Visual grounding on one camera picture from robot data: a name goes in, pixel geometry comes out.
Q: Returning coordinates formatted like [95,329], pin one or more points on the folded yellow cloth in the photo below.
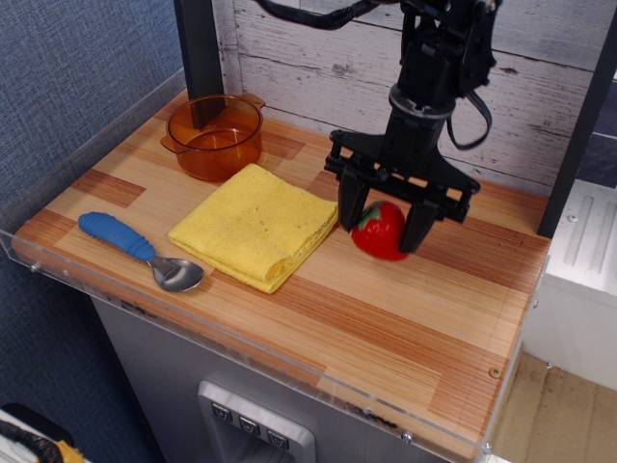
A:
[256,228]

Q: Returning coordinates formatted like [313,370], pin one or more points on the yellow object bottom left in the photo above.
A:
[68,454]

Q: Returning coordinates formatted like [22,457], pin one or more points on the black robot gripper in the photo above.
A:
[404,163]

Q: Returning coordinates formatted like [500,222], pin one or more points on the white grooved side unit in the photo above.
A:
[572,320]

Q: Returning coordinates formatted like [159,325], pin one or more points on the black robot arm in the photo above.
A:
[446,54]

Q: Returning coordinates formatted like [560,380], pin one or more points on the silver cabinet with buttons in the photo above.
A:
[204,406]

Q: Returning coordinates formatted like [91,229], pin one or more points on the red plastic strawberry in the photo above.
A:
[380,231]

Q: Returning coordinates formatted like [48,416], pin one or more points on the blue handled metal spoon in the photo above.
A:
[172,275]

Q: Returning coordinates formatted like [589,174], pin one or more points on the amber transparent plastic pot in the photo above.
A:
[214,137]

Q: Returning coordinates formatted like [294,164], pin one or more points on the clear acrylic table guard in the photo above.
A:
[423,348]

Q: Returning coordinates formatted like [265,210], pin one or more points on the dark grey left post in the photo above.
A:
[200,56]

